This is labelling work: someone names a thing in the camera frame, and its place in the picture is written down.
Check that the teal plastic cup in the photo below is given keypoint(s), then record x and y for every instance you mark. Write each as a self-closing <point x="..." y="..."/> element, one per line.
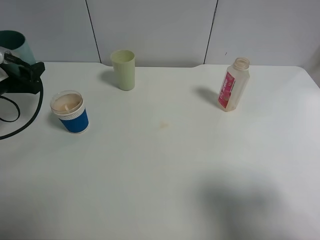
<point x="17" y="42"/>

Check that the pale yellow plastic cup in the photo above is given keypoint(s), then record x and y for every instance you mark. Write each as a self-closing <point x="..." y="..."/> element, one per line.
<point x="123" y="62"/>

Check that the blue cup with clear lid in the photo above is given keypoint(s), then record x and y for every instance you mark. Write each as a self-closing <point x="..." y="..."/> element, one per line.
<point x="69" y="107"/>

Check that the clear bottle with pink label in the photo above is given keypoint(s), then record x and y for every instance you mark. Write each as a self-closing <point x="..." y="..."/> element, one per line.
<point x="234" y="83"/>

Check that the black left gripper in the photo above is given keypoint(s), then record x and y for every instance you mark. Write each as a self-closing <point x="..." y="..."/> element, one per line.
<point x="27" y="82"/>

